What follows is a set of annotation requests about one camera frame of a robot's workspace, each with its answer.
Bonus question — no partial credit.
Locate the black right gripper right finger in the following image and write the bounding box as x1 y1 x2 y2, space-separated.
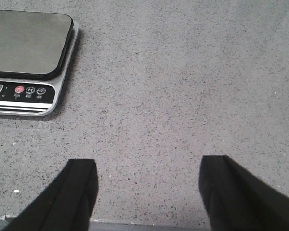
198 155 289 231

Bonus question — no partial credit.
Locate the black silver kitchen scale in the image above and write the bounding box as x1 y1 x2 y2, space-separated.
0 10 79 116

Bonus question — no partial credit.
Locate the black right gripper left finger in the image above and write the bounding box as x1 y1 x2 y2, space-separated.
5 159 98 231

